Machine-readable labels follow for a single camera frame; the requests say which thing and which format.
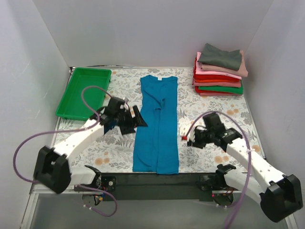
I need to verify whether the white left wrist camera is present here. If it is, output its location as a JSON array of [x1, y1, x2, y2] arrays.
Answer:
[[120, 97, 130, 112]]

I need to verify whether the orange folded t shirt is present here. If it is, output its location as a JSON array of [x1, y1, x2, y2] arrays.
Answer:
[[194, 80, 238, 83]]

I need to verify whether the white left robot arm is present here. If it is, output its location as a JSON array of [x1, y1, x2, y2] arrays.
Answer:
[[33, 97, 147, 194]]

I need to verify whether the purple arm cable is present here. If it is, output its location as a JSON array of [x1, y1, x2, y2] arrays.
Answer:
[[187, 111, 252, 229], [13, 85, 119, 217]]

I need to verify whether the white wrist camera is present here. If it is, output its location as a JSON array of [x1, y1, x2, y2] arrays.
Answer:
[[120, 97, 130, 112], [179, 126, 195, 142]]

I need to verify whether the light pink folded t shirt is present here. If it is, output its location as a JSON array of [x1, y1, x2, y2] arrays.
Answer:
[[194, 58, 242, 80]]

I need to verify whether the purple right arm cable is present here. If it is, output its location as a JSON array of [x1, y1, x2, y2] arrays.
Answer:
[[187, 111, 252, 229]]

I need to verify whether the green folded t shirt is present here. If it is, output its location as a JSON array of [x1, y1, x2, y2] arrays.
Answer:
[[195, 86, 244, 94]]

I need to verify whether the floral table mat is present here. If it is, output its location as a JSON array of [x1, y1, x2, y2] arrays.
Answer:
[[72, 68, 264, 173]]

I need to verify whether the blue t shirt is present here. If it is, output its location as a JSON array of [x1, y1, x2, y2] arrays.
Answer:
[[132, 75, 179, 175]]

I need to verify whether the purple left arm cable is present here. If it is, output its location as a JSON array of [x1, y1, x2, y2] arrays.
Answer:
[[13, 85, 119, 217]]

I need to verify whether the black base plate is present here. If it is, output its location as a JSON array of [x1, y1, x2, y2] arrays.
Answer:
[[73, 172, 244, 202]]

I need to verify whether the red folded t shirt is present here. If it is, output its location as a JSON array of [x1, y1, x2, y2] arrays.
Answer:
[[193, 70, 240, 82]]

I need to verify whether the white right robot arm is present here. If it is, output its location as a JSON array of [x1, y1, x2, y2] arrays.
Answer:
[[180, 112, 303, 222]]

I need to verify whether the bottom pink folded t shirt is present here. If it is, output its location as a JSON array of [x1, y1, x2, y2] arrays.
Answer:
[[199, 92, 240, 96]]

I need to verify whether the dusty pink folded t shirt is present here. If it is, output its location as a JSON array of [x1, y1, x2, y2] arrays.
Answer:
[[196, 50, 249, 77]]

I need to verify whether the salmon folded t shirt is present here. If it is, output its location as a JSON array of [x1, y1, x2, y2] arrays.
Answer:
[[192, 81, 242, 88]]

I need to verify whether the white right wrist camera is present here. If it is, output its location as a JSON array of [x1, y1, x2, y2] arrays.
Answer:
[[179, 126, 195, 142]]

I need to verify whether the green plastic tray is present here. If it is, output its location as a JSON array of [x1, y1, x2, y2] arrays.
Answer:
[[55, 67, 112, 120]]

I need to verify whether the aluminium frame rail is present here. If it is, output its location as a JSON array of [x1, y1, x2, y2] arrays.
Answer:
[[20, 173, 298, 229]]

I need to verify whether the grey folded t shirt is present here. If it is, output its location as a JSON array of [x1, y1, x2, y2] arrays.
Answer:
[[197, 43, 242, 71]]

